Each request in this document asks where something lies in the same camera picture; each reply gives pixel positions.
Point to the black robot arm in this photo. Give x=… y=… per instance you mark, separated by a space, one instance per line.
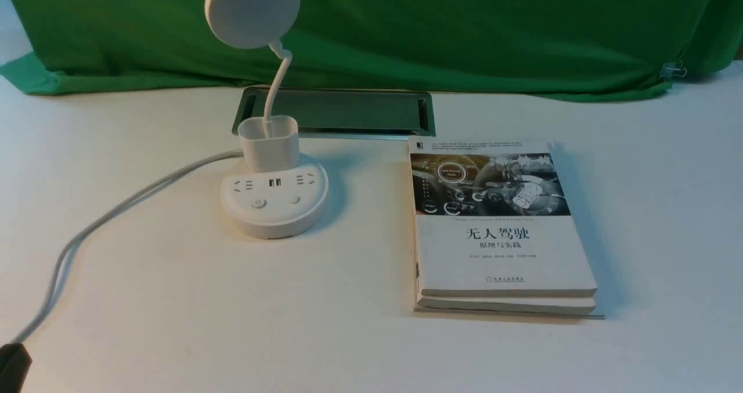
x=15 y=365

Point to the green backdrop cloth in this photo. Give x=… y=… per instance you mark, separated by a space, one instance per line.
x=571 y=50

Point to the top white book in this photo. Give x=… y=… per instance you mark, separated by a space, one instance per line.
x=492 y=219

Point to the white desk lamp power strip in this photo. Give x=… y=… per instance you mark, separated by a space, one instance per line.
x=282 y=192

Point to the bottom white book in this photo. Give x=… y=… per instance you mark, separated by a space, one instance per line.
x=566 y=307

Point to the metal binder clip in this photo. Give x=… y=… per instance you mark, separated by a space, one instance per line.
x=672 y=70

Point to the white book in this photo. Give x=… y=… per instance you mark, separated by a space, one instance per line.
x=566 y=307
x=492 y=219

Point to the metal desk cable grommet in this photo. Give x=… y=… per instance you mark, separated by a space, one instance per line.
x=361 y=114

